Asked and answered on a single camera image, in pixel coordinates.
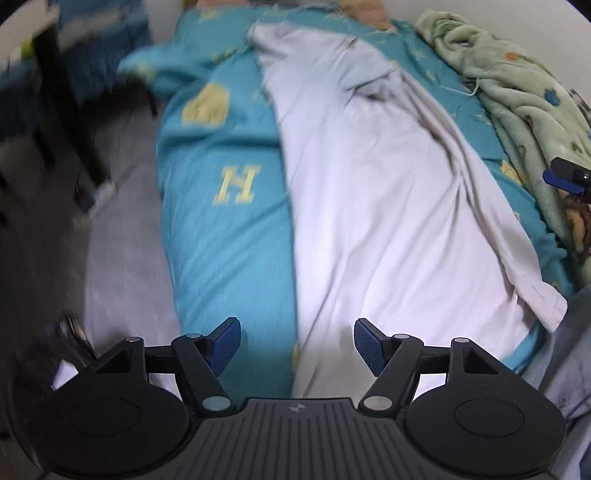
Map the small white blue object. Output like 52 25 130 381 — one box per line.
73 179 119 223

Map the white charging cable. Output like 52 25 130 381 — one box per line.
438 76 484 98

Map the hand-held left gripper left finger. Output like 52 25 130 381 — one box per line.
93 316 243 414

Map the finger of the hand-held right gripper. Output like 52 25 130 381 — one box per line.
542 157 591 195

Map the blue covered chair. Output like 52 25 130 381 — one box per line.
58 0 156 110
0 60 52 140

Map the green printed fleece blanket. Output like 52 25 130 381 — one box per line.
413 9 591 260

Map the white shirt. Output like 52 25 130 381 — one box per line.
249 21 570 400

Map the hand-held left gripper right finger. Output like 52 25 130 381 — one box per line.
353 316 502 414

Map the teal printed bed sheet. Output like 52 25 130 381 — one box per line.
117 4 578 400

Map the checked pillow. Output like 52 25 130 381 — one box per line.
198 0 399 32

